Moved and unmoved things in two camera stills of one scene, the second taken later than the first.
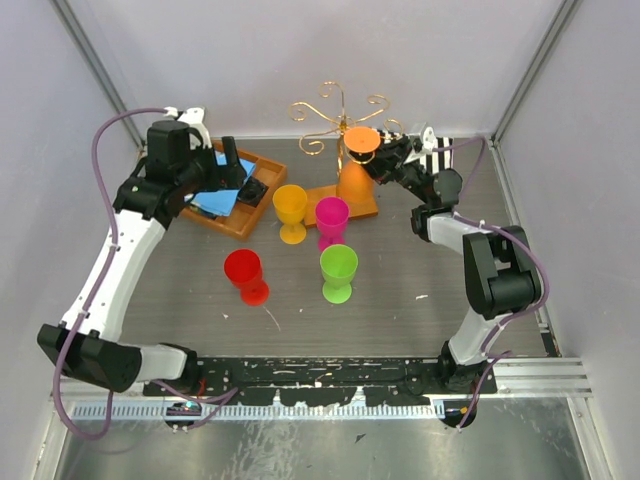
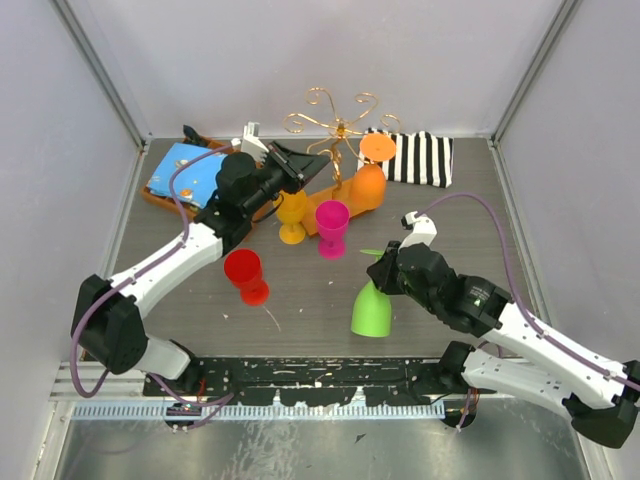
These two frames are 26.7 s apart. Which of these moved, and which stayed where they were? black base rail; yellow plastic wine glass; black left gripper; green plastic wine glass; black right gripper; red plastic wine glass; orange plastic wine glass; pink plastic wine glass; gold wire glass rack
Moved: black left gripper; orange plastic wine glass; gold wire glass rack; black right gripper; green plastic wine glass
Stayed: red plastic wine glass; pink plastic wine glass; black base rail; yellow plastic wine glass
